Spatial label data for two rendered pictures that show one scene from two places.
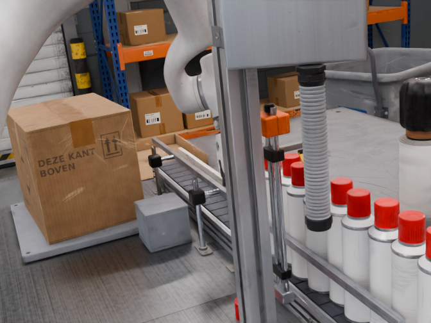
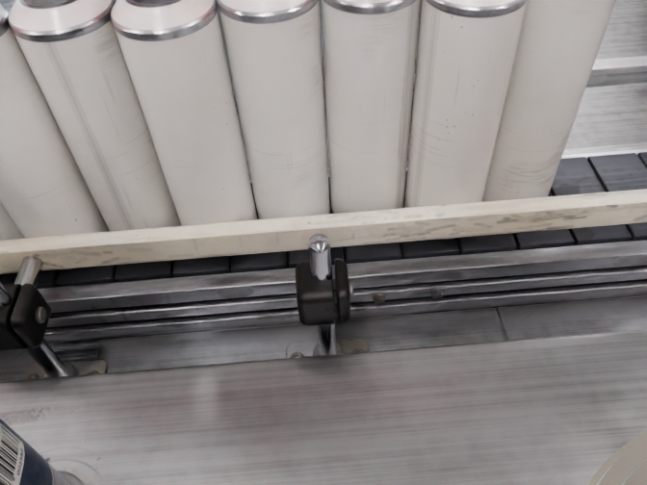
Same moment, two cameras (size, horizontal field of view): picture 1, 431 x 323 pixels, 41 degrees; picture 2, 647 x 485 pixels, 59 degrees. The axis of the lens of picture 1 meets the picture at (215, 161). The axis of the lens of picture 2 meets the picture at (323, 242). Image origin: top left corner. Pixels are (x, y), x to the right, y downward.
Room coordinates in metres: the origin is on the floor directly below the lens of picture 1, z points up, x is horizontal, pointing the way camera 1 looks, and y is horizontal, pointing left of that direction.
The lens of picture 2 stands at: (0.98, -0.42, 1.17)
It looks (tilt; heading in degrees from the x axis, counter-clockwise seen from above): 48 degrees down; 110
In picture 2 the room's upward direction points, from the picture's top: 4 degrees counter-clockwise
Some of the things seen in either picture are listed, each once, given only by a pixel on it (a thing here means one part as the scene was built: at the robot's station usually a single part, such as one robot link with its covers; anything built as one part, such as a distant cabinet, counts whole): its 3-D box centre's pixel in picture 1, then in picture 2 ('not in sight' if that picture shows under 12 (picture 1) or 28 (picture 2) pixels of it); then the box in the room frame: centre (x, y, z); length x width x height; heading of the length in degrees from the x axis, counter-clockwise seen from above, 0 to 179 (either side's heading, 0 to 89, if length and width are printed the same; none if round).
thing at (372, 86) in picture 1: (383, 113); not in sight; (3.39, -1.04, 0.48); 0.89 x 0.63 x 0.96; 130
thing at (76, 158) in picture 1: (73, 161); not in sight; (1.39, 0.35, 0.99); 0.30 x 0.24 x 0.27; 26
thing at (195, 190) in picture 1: (208, 212); not in sight; (1.15, 0.03, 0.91); 0.07 x 0.03 x 0.16; 111
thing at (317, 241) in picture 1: (321, 231); (279, 89); (0.86, -0.16, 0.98); 0.05 x 0.05 x 0.20
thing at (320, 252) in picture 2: not in sight; (325, 307); (0.91, -0.24, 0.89); 0.03 x 0.03 x 0.12; 21
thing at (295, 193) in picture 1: (303, 220); (369, 82); (0.91, -0.14, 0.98); 0.05 x 0.05 x 0.20
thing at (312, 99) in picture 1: (315, 150); not in sight; (0.68, -0.12, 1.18); 0.04 x 0.04 x 0.21
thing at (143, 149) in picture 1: (153, 156); not in sight; (1.80, 0.20, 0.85); 0.30 x 0.26 x 0.04; 21
